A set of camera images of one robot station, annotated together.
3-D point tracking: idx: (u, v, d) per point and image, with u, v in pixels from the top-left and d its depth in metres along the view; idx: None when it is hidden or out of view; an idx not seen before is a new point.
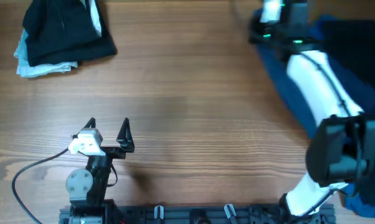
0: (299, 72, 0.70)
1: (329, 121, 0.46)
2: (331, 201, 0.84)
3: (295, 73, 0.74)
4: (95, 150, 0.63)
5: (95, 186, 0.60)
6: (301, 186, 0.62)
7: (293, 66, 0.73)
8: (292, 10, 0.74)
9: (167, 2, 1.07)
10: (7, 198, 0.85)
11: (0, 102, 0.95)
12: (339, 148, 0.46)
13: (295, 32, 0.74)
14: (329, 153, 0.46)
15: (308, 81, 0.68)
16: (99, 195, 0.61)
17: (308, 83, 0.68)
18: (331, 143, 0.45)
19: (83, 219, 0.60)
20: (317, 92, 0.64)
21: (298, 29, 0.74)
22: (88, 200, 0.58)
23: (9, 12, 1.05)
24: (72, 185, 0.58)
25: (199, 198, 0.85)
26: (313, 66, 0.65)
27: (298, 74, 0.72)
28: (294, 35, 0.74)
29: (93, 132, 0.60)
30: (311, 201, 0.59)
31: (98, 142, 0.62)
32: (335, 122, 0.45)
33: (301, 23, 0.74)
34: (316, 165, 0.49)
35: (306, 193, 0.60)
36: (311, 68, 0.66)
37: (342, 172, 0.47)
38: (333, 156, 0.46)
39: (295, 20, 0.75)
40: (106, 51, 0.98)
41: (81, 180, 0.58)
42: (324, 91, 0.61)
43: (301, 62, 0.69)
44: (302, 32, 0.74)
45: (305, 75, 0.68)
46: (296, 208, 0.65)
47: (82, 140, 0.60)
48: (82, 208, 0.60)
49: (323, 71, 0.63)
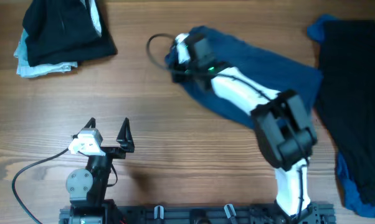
0: (225, 90, 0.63)
1: (255, 109, 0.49)
2: (331, 200, 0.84)
3: (223, 93, 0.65)
4: (96, 150, 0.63)
5: (95, 186, 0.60)
6: (282, 188, 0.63)
7: (218, 88, 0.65)
8: (190, 45, 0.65)
9: (166, 2, 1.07)
10: (7, 198, 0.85)
11: (0, 102, 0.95)
12: (275, 128, 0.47)
13: (205, 59, 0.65)
14: (268, 138, 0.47)
15: (231, 97, 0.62)
16: (100, 195, 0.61)
17: (233, 98, 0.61)
18: (265, 127, 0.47)
19: (83, 219, 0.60)
20: (241, 101, 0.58)
21: (207, 53, 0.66)
22: (88, 200, 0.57)
23: (8, 12, 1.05)
24: (72, 185, 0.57)
25: (199, 198, 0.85)
26: (229, 78, 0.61)
27: (227, 94, 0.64)
28: (205, 62, 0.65)
29: (93, 132, 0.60)
30: (294, 191, 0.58)
31: (98, 141, 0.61)
32: (259, 109, 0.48)
33: (204, 48, 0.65)
34: (268, 154, 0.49)
35: (286, 187, 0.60)
36: (227, 81, 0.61)
37: (291, 149, 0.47)
38: (275, 137, 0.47)
39: (200, 48, 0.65)
40: (105, 51, 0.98)
41: (80, 180, 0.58)
42: (245, 94, 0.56)
43: (218, 81, 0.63)
44: (210, 57, 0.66)
45: (228, 93, 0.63)
46: (290, 207, 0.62)
47: (82, 140, 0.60)
48: (82, 208, 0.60)
49: (239, 80, 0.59)
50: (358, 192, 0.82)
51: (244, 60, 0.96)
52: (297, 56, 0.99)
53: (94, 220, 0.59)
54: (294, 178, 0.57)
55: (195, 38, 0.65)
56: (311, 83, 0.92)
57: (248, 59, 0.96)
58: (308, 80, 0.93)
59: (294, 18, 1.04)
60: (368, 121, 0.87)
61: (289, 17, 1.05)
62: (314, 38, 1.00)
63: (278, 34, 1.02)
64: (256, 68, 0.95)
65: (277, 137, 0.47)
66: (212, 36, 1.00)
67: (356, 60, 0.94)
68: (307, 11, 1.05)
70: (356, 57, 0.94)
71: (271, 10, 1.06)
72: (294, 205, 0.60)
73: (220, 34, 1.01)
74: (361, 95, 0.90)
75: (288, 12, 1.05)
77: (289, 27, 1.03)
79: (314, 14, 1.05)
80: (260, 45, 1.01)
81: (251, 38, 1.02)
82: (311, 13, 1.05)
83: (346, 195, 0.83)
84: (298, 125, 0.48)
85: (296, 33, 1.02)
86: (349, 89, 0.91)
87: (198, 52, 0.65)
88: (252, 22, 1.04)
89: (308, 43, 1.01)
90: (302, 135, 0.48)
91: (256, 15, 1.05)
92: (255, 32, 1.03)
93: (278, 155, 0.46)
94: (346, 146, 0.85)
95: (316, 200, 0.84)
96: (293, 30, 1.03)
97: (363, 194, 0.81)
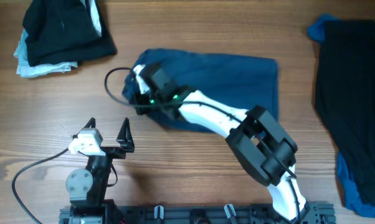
0: (194, 117, 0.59)
1: (230, 134, 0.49)
2: (331, 200, 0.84)
3: (192, 119, 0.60)
4: (96, 150, 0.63)
5: (94, 186, 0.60)
6: (273, 195, 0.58)
7: (187, 115, 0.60)
8: (147, 78, 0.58)
9: (166, 2, 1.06)
10: (7, 198, 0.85)
11: (0, 102, 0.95)
12: (255, 149, 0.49)
13: (169, 88, 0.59)
14: (251, 162, 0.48)
15: (199, 121, 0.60)
16: (99, 195, 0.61)
17: (203, 121, 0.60)
18: (246, 153, 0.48)
19: (83, 219, 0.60)
20: (213, 125, 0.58)
21: (166, 81, 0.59)
22: (88, 200, 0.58)
23: (8, 12, 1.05)
24: (72, 185, 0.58)
25: (199, 198, 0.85)
26: (199, 105, 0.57)
27: (195, 119, 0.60)
28: (169, 92, 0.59)
29: (93, 132, 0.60)
30: (289, 196, 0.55)
31: (98, 141, 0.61)
32: (234, 132, 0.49)
33: (162, 77, 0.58)
34: (255, 175, 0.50)
35: (280, 196, 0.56)
36: (194, 108, 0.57)
37: (275, 165, 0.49)
38: (257, 156, 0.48)
39: (159, 79, 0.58)
40: (105, 51, 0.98)
41: (81, 180, 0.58)
42: (218, 119, 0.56)
43: (185, 109, 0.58)
44: (171, 84, 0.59)
45: (196, 118, 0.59)
46: (288, 212, 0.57)
47: (82, 140, 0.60)
48: (82, 208, 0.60)
49: (207, 104, 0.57)
50: (359, 193, 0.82)
51: (207, 70, 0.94)
52: (297, 56, 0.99)
53: (94, 220, 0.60)
54: (285, 184, 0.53)
55: (151, 70, 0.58)
56: (274, 70, 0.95)
57: (212, 70, 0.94)
58: (271, 66, 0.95)
59: (294, 18, 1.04)
60: (368, 121, 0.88)
61: (289, 17, 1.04)
62: (314, 39, 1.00)
63: (278, 34, 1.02)
64: (217, 74, 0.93)
65: (259, 157, 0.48)
66: (161, 58, 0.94)
67: (356, 60, 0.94)
68: (307, 11, 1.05)
70: (357, 57, 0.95)
71: (271, 10, 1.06)
72: (293, 211, 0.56)
73: (172, 53, 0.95)
74: (360, 95, 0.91)
75: (288, 12, 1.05)
77: (289, 27, 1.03)
79: (314, 14, 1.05)
80: (260, 45, 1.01)
81: (251, 38, 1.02)
82: (311, 13, 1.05)
83: (346, 195, 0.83)
84: (274, 139, 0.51)
85: (296, 33, 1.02)
86: (349, 89, 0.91)
87: (157, 83, 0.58)
88: (252, 22, 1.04)
89: (308, 42, 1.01)
90: (280, 149, 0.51)
91: (256, 14, 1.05)
92: (255, 32, 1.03)
93: (265, 175, 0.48)
94: (347, 147, 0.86)
95: (315, 201, 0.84)
96: (293, 30, 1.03)
97: (363, 194, 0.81)
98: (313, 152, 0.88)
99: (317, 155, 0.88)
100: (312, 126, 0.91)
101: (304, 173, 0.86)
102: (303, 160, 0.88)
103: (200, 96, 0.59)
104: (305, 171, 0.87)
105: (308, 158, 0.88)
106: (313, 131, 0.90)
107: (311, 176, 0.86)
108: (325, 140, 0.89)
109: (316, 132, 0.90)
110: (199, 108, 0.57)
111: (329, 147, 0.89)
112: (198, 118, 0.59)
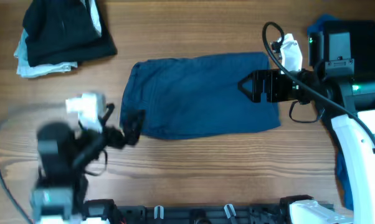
0: (349, 139, 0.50)
1: None
2: (331, 200, 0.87)
3: (347, 142, 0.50)
4: (91, 116, 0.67)
5: (67, 147, 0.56)
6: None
7: (346, 133, 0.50)
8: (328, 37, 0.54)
9: (166, 2, 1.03)
10: (9, 198, 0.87)
11: (0, 103, 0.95)
12: None
13: (336, 66, 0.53)
14: None
15: (353, 158, 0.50)
16: (70, 149, 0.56)
17: (361, 167, 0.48)
18: None
19: (47, 192, 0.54)
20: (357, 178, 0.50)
21: (342, 55, 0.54)
22: (59, 144, 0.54)
23: (7, 12, 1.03)
24: (43, 131, 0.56)
25: (199, 198, 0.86)
26: (348, 107, 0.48)
27: (352, 149, 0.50)
28: (337, 69, 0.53)
29: (99, 98, 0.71)
30: None
31: (97, 111, 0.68)
32: None
33: (342, 46, 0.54)
34: None
35: None
36: (367, 152, 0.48)
37: None
38: None
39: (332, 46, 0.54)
40: (106, 51, 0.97)
41: (52, 134, 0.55)
42: (372, 183, 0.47)
43: (353, 132, 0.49)
44: (346, 60, 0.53)
45: (354, 152, 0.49)
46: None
47: (84, 101, 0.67)
48: (53, 175, 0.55)
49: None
50: None
51: (198, 73, 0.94)
52: None
53: (61, 201, 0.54)
54: None
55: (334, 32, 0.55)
56: (263, 64, 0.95)
57: (207, 71, 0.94)
58: (260, 61, 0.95)
59: (296, 18, 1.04)
60: None
61: (290, 17, 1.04)
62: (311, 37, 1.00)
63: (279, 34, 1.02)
64: (208, 76, 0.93)
65: None
66: (153, 70, 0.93)
67: (356, 60, 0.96)
68: (308, 11, 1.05)
70: (357, 56, 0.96)
71: (273, 10, 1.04)
72: None
73: (163, 63, 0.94)
74: None
75: (289, 12, 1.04)
77: (289, 28, 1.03)
79: (315, 13, 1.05)
80: (260, 45, 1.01)
81: (251, 38, 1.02)
82: (311, 14, 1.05)
83: (346, 196, 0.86)
84: None
85: (296, 35, 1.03)
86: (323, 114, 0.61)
87: (331, 49, 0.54)
88: (253, 22, 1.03)
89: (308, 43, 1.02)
90: None
91: (258, 15, 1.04)
92: (255, 32, 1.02)
93: None
94: None
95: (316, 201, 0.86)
96: (294, 31, 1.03)
97: None
98: (312, 152, 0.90)
99: (316, 155, 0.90)
100: (313, 126, 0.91)
101: (304, 173, 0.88)
102: (302, 160, 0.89)
103: None
104: (303, 170, 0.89)
105: (308, 158, 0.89)
106: (313, 131, 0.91)
107: (310, 176, 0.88)
108: (324, 140, 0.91)
109: (316, 132, 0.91)
110: (370, 154, 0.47)
111: (327, 147, 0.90)
112: (345, 132, 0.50)
